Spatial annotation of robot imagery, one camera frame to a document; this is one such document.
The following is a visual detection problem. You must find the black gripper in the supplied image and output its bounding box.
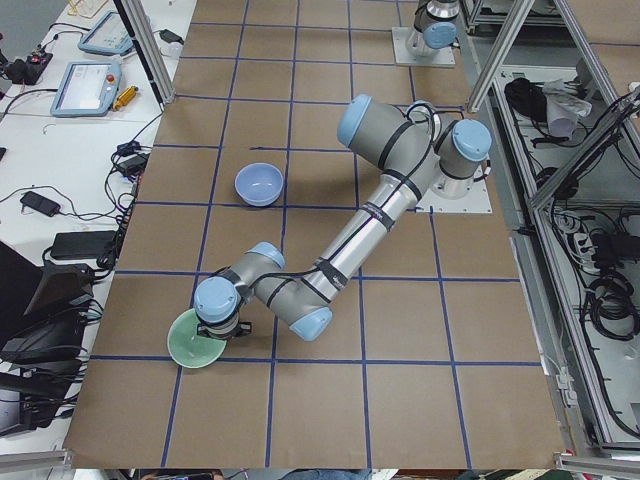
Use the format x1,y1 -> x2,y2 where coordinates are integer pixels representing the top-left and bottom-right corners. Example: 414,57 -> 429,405
197,320 -> 252,340

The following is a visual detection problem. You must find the green ceramic bowl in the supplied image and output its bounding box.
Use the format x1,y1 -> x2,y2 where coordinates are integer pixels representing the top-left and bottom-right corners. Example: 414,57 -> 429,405
167,309 -> 227,369

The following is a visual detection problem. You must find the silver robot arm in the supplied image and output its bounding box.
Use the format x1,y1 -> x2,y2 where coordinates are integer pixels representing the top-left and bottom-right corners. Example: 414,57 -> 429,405
406,0 -> 460,55
194,94 -> 492,341

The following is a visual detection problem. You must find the blue ceramic bowl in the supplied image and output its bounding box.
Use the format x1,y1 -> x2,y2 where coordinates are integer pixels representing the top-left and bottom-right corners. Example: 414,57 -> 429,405
234,162 -> 284,207

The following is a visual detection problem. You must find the black power adapter brick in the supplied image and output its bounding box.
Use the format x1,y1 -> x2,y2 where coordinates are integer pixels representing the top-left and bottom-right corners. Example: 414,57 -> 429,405
50,230 -> 116,260

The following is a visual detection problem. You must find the brown paper table mat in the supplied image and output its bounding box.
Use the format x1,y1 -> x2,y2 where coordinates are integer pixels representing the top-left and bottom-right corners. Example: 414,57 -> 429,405
65,1 -> 570,469

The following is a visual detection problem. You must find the black laptop computer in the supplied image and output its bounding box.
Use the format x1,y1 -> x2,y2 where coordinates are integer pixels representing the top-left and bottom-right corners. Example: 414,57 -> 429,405
1,244 -> 94,365

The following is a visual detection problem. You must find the yellow brass cylinder tool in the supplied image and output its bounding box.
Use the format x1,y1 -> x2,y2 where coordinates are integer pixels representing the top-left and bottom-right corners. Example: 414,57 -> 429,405
112,85 -> 139,111

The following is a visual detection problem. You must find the near teach pendant tablet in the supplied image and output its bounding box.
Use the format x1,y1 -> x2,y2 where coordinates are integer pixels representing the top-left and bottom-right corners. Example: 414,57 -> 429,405
50,61 -> 122,118

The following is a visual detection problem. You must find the teach pendant tablet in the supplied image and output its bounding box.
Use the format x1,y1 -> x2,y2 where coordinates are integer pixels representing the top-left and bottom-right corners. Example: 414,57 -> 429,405
50,61 -> 122,118
78,10 -> 134,56

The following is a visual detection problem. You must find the small black charger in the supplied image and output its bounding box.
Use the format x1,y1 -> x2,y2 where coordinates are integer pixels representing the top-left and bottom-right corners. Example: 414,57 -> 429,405
159,29 -> 184,44

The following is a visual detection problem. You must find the far teach pendant tablet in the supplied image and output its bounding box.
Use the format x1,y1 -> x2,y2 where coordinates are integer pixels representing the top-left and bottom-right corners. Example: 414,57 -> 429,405
78,10 -> 134,56

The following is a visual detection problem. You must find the black smartphone with cable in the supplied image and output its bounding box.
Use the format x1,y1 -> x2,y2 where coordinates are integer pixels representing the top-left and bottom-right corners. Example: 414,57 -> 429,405
20,191 -> 61,217

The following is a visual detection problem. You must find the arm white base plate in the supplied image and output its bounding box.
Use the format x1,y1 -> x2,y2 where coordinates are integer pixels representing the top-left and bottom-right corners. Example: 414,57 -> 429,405
402,153 -> 492,214
391,27 -> 455,68

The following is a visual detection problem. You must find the aluminium frame post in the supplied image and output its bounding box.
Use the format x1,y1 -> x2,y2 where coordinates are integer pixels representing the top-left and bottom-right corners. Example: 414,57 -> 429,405
113,0 -> 175,106

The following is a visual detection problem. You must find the black cable bundle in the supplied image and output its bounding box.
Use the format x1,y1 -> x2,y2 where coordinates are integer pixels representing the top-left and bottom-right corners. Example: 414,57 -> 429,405
579,274 -> 637,342

